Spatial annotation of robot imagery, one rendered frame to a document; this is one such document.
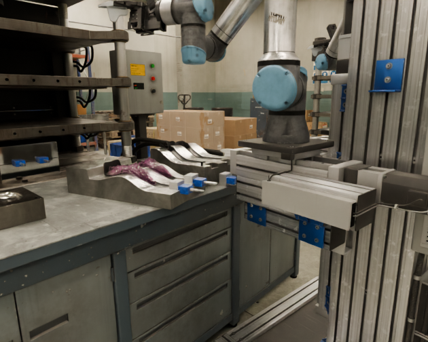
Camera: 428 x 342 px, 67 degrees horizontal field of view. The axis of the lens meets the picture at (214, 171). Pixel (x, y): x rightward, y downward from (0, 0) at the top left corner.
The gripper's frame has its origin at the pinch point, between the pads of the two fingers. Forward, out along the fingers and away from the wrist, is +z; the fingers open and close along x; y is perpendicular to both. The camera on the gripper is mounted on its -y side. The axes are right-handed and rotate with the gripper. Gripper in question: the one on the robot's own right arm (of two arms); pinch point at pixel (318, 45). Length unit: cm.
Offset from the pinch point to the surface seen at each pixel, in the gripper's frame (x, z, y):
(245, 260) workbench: -68, -28, 103
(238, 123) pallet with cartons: 82, 417, 89
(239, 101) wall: 211, 783, 71
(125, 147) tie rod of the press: -117, 25, 41
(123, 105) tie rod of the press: -113, 25, 17
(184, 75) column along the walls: 55, 775, -24
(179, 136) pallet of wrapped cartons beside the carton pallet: -36, 398, 92
